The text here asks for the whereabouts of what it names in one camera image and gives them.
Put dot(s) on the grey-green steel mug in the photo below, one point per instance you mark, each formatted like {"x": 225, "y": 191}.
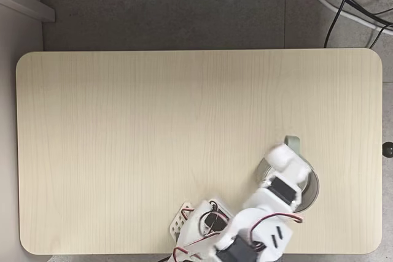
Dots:
{"x": 313, "y": 188}

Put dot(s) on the black round knob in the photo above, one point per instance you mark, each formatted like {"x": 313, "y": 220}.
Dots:
{"x": 388, "y": 150}

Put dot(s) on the white shelf board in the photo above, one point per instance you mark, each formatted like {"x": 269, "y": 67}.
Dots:
{"x": 27, "y": 5}

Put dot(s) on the white perforated base plate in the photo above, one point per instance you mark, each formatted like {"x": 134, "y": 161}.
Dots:
{"x": 178, "y": 223}

